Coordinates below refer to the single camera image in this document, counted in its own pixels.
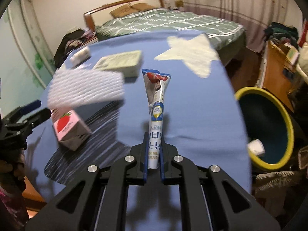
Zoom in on left brown pillow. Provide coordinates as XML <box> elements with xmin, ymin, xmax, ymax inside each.
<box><xmin>110</xmin><ymin>4</ymin><xmax>139</xmax><ymax>18</ymax></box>

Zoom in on cream puffer jacket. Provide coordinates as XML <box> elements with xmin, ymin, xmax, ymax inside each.
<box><xmin>296</xmin><ymin>44</ymin><xmax>308</xmax><ymax>84</ymax></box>

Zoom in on small white pill bottle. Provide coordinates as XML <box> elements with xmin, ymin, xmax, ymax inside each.
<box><xmin>70</xmin><ymin>46</ymin><xmax>91</xmax><ymax>67</ymax></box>

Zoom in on sliding wardrobe door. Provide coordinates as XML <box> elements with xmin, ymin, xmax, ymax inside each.
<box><xmin>1</xmin><ymin>0</ymin><xmax>55</xmax><ymax>116</ymax></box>

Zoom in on right brown pillow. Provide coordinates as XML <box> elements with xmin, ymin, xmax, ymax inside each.
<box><xmin>131</xmin><ymin>3</ymin><xmax>157</xmax><ymax>12</ymax></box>

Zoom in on pink white curtain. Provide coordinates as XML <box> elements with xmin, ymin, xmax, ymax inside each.
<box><xmin>183</xmin><ymin>0</ymin><xmax>304</xmax><ymax>52</ymax></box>

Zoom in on blue star tablecloth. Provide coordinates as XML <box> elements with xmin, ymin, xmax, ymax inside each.
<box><xmin>23</xmin><ymin>28</ymin><xmax>252</xmax><ymax>231</ymax></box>

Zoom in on white nightstand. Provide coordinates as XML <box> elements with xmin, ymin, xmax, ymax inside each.
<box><xmin>79</xmin><ymin>35</ymin><xmax>98</xmax><ymax>47</ymax></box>

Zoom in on white foam net sleeve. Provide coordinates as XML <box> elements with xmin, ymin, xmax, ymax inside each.
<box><xmin>47</xmin><ymin>69</ymin><xmax>124</xmax><ymax>109</ymax></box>

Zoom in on tissue box on far nightstand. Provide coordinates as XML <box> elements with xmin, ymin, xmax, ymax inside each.
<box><xmin>174</xmin><ymin>0</ymin><xmax>184</xmax><ymax>8</ymax></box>

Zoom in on brown pillow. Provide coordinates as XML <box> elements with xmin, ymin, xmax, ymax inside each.
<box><xmin>131</xmin><ymin>3</ymin><xmax>157</xmax><ymax>12</ymax></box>
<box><xmin>110</xmin><ymin>4</ymin><xmax>139</xmax><ymax>18</ymax></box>

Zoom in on wooden desk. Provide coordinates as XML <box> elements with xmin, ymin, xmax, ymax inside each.
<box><xmin>255</xmin><ymin>40</ymin><xmax>295</xmax><ymax>112</ymax></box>

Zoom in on pink strawberry milk carton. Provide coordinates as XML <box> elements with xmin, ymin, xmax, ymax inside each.
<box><xmin>51</xmin><ymin>109</ymin><xmax>92</xmax><ymax>151</ymax></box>

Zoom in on bed with green quilt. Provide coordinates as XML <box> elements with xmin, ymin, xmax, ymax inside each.
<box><xmin>95</xmin><ymin>8</ymin><xmax>246</xmax><ymax>66</ymax></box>

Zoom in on clothes heap on desk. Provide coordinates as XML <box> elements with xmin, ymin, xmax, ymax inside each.
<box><xmin>264</xmin><ymin>22</ymin><xmax>299</xmax><ymax>49</ymax></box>

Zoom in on white green medicine box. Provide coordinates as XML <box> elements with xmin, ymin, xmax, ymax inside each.
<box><xmin>93</xmin><ymin>50</ymin><xmax>142</xmax><ymax>78</ymax></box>

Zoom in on white yogurt cup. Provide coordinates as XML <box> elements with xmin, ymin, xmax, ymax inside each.
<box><xmin>247</xmin><ymin>139</ymin><xmax>265</xmax><ymax>157</ymax></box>

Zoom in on yellow rim trash bin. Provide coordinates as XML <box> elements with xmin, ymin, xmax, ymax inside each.
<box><xmin>234</xmin><ymin>87</ymin><xmax>295</xmax><ymax>171</ymax></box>

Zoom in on wooden headboard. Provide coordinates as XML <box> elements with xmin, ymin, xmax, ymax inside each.
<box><xmin>84</xmin><ymin>0</ymin><xmax>165</xmax><ymax>31</ymax></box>

